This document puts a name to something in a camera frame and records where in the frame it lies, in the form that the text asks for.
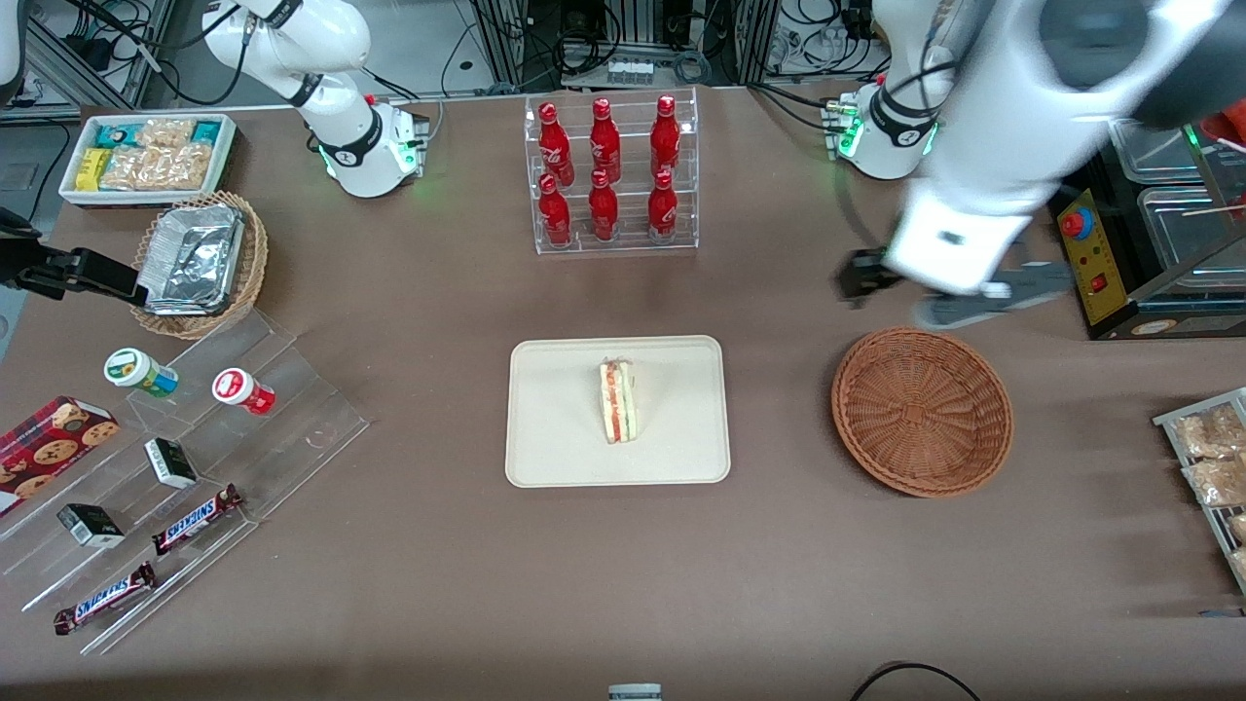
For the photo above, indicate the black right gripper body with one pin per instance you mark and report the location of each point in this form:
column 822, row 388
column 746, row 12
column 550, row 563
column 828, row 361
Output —
column 41, row 270

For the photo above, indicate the triangular sandwich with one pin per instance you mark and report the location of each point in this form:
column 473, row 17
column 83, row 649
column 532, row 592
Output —
column 617, row 404

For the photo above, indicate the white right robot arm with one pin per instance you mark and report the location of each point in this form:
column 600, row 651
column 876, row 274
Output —
column 341, row 107

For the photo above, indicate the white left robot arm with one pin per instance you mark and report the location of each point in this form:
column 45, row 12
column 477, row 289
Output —
column 1012, row 97

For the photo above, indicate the aluminium foil tray stack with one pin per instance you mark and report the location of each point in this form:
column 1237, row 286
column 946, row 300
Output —
column 195, row 258

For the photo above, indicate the light wicker basket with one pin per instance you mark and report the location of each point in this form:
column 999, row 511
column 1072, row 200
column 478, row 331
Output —
column 251, row 263

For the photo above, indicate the brown round wicker basket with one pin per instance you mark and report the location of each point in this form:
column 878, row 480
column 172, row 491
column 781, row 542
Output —
column 920, row 414

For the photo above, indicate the metal snack rack tray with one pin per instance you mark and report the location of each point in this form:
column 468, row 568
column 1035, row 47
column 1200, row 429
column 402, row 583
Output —
column 1168, row 421

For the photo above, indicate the cream rectangular serving tray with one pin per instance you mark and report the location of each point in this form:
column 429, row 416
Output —
column 555, row 409

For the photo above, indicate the white plastic snack bin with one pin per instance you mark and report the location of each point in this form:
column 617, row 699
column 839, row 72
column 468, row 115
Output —
column 146, row 200

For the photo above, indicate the green lidded spread cup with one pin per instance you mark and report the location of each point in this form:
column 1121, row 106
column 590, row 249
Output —
column 131, row 367

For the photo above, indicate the yellow snack packet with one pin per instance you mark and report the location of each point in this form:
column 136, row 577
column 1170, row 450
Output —
column 92, row 167

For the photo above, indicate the clear rice cracker bag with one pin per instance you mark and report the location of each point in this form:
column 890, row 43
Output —
column 192, row 166
column 165, row 131
column 136, row 167

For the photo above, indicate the red emergency stop button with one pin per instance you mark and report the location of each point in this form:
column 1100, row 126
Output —
column 1076, row 224

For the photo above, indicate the yellow black control box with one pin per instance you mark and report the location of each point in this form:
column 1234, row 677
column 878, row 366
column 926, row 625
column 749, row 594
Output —
column 1095, row 263

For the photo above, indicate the teal snack packet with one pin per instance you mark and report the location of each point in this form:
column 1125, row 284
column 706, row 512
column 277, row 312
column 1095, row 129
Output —
column 206, row 131
column 117, row 134

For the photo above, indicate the red lidded yogurt cup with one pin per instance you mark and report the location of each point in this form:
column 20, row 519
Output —
column 234, row 387

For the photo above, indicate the red tartan cookie box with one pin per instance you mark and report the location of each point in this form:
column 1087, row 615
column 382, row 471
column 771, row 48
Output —
column 49, row 448

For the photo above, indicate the small black carton box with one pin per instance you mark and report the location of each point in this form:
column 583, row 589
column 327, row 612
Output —
column 170, row 462
column 91, row 526

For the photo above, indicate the red cola bottle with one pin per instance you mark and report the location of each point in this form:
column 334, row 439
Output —
column 553, row 136
column 555, row 209
column 662, row 204
column 665, row 131
column 603, row 206
column 604, row 136

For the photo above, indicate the clear plastic container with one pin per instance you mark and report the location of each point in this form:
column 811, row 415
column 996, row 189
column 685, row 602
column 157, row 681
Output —
column 1188, row 219
column 1154, row 146

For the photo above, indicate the clear acrylic bottle rack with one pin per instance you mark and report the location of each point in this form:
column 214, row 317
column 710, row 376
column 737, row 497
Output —
column 635, row 245

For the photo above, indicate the clear acrylic stepped display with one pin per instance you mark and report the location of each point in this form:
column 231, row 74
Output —
column 302, row 419

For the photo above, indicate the Snickers chocolate bar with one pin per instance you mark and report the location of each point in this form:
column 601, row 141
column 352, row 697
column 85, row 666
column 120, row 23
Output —
column 195, row 521
column 102, row 599

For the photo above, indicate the red plastic object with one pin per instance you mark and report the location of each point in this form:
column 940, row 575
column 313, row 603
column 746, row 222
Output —
column 1228, row 129

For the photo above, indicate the white power strip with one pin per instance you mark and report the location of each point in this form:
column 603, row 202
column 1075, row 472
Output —
column 630, row 71

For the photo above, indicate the clear bagged pastry snack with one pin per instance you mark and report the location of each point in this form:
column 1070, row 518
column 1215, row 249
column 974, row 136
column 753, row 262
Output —
column 1238, row 529
column 1217, row 482
column 1207, row 433
column 1239, row 565

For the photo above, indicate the small grey device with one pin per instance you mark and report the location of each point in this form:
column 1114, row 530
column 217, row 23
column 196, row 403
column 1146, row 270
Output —
column 635, row 693

